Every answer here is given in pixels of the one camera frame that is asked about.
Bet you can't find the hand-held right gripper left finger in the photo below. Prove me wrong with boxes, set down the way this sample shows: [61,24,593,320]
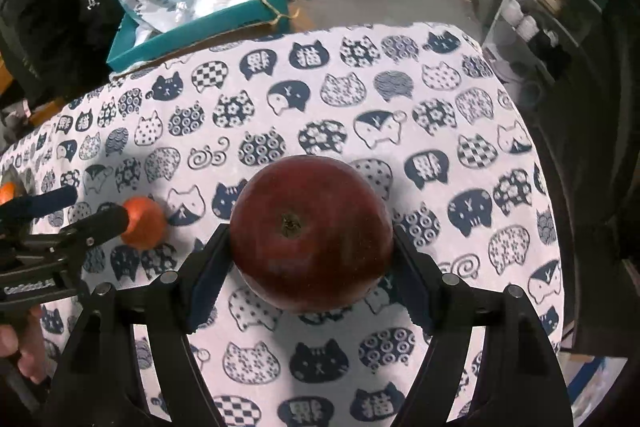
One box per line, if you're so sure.
[47,223,236,427]

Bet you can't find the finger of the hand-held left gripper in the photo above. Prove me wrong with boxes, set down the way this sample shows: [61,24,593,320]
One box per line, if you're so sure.
[0,184,79,228]
[0,205,132,276]

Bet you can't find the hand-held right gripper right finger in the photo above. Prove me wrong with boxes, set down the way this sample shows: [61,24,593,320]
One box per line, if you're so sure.
[392,224,573,427]

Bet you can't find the red apple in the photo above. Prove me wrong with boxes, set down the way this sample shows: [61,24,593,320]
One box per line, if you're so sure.
[229,155,394,314]

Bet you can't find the person's left hand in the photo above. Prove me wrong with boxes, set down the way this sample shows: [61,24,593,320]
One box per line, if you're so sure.
[0,304,52,389]

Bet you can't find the cat print tablecloth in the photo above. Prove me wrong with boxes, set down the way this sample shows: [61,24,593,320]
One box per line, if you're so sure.
[0,23,563,427]

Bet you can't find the dark hanging jackets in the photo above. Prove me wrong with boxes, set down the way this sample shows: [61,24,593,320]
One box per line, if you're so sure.
[0,0,128,108]

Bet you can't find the teal cardboard box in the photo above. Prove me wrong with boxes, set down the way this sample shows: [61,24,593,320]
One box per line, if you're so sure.
[107,0,292,72]

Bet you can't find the black shoe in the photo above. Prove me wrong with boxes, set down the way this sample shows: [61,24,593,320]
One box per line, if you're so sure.
[530,29,571,72]

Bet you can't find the white shoe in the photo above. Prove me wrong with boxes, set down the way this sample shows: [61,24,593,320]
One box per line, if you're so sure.
[502,0,525,25]
[517,16,540,42]

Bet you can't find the shoe rack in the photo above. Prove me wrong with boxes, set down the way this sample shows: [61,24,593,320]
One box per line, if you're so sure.
[480,0,618,110]

